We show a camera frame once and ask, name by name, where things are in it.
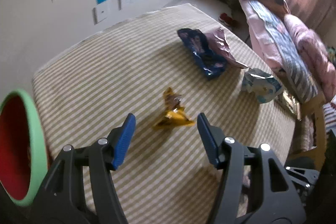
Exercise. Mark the purple foil wrapper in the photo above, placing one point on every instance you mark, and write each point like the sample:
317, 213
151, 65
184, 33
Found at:
218, 44

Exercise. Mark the bed with plaid cover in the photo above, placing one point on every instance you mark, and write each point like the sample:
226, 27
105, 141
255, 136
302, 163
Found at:
272, 42

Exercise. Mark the white blue crumpled bag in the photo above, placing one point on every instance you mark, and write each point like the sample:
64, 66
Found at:
263, 85

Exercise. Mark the red shoes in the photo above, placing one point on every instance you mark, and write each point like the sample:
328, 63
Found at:
228, 21

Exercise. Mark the smartphone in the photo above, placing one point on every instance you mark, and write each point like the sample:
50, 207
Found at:
290, 104

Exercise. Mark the beige checkered tablecloth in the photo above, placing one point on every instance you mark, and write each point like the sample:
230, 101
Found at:
91, 88

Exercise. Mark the wall socket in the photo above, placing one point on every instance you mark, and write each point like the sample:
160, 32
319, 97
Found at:
100, 12

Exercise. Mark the dark blue cookie wrapper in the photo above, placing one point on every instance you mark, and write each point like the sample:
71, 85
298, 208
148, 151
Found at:
211, 64

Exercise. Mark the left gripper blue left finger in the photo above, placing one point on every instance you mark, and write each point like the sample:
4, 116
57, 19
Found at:
121, 139

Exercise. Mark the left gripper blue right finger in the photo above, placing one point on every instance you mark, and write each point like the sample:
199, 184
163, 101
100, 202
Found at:
212, 138

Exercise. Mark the red bin green rim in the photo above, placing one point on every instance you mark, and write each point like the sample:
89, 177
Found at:
24, 156

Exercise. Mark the pink quilt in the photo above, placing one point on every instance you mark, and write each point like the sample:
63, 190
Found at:
313, 52

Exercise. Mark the small yellow wrapper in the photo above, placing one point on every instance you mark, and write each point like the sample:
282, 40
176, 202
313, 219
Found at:
174, 114

